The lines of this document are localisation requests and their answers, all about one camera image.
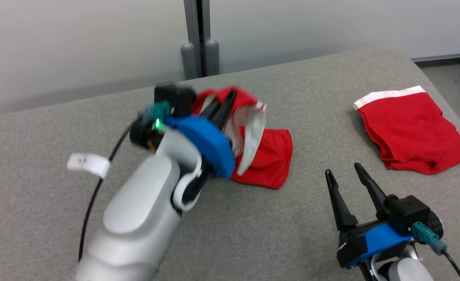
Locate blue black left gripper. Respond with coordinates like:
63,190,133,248
163,89,238,180

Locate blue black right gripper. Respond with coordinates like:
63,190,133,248
325,162,414,270

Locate red jersey with white sleeves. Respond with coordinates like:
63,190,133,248
192,85,294,190

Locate red shorts with white band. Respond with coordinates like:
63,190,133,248
352,85,460,175

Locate grey cylinder post bumper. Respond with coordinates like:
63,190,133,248
180,42,199,81
204,39,220,77

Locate grey vertical wall post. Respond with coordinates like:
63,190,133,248
183,0,212,77

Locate white left cable label tag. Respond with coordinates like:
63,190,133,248
66,153,111,180

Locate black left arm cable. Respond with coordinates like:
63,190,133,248
78,101,172,262

